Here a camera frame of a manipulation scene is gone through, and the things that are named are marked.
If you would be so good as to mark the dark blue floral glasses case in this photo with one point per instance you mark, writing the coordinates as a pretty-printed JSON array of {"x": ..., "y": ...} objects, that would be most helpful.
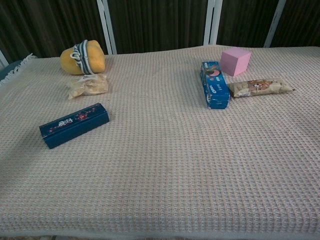
[{"x": 75, "y": 125}]

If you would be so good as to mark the beige waffle fringed tablecloth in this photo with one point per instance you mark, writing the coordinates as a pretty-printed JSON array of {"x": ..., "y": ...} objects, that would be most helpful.
[{"x": 160, "y": 162}]

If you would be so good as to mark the blue Oreo cookie box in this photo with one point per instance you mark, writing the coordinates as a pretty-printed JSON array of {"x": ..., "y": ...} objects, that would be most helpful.
[{"x": 215, "y": 92}]

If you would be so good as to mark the clear bag of pale snacks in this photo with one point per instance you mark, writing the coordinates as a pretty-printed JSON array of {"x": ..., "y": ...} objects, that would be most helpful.
[{"x": 90, "y": 87}]

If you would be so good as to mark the yellow plush toy striped band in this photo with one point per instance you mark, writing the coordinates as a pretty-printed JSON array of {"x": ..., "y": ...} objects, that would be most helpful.
[{"x": 95, "y": 57}]

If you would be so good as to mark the pink cube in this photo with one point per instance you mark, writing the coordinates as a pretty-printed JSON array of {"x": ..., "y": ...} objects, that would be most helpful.
[{"x": 233, "y": 62}]

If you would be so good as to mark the beige cartoon snack bar wrapper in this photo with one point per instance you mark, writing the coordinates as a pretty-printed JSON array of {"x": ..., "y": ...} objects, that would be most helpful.
[{"x": 260, "y": 87}]

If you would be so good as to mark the dark teal padded table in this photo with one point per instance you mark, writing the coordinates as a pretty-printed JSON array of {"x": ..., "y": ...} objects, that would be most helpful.
[{"x": 7, "y": 70}]

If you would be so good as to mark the white screen frame post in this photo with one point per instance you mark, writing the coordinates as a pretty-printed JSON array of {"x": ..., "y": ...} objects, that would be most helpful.
[
  {"x": 2, "y": 58},
  {"x": 273, "y": 25},
  {"x": 212, "y": 22},
  {"x": 107, "y": 27}
]

